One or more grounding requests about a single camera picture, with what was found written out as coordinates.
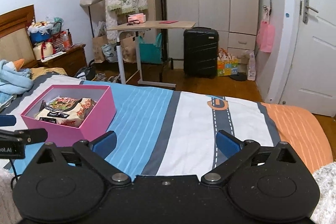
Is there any large instant noodle pack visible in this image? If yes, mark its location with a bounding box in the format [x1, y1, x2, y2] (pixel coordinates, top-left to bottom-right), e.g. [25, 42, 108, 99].
[35, 96, 96, 128]

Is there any pink cardboard box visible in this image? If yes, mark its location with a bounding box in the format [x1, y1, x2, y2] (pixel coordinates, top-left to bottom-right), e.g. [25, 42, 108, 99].
[21, 84, 117, 147]

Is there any light blue plush blanket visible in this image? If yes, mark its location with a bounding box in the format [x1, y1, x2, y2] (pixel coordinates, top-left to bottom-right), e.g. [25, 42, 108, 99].
[1, 59, 34, 105]

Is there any white pink package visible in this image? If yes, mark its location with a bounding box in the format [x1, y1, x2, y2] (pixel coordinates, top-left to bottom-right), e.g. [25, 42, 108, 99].
[246, 51, 256, 81]

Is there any dark backpack on floor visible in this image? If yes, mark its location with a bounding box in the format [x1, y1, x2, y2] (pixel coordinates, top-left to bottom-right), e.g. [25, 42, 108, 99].
[75, 66, 96, 81]

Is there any wooden headboard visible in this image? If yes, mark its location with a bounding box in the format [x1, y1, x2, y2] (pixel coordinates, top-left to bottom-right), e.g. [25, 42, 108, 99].
[0, 5, 38, 68]

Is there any cream bag red ribbon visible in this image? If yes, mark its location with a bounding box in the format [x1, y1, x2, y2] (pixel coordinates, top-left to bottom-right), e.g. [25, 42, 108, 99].
[33, 42, 54, 60]

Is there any colourful gift bag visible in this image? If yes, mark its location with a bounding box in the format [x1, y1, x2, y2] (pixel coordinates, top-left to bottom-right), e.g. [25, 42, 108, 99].
[217, 48, 238, 76]

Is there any wooden nightstand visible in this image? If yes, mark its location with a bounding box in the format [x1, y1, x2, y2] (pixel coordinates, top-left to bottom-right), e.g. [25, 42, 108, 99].
[38, 44, 87, 76]

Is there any blue gift basket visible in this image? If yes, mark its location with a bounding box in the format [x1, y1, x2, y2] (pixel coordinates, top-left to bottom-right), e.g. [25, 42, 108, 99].
[27, 21, 53, 44]

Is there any brown paper bag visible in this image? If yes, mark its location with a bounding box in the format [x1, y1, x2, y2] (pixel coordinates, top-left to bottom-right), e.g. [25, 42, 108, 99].
[92, 21, 108, 63]

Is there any teal tote bag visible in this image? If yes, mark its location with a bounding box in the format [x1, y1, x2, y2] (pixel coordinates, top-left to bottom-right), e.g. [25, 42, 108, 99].
[138, 33, 162, 64]

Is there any white door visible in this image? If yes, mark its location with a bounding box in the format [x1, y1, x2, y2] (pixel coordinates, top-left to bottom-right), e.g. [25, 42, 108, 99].
[281, 0, 335, 117]

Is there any black suitcase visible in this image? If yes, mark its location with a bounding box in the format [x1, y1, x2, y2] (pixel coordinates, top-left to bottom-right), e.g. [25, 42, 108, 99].
[183, 27, 219, 78]

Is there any pink hanging bag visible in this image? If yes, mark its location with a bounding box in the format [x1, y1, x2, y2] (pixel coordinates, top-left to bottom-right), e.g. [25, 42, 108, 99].
[256, 6, 275, 53]

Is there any rolling side table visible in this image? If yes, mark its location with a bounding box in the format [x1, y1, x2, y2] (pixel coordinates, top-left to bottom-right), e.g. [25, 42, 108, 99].
[106, 21, 195, 89]

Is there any pink tissue box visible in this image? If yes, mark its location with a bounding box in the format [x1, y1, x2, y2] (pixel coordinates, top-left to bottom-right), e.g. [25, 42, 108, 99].
[127, 13, 146, 24]

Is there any silver door handle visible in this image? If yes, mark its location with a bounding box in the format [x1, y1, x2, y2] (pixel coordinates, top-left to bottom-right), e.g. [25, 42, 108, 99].
[302, 0, 319, 24]

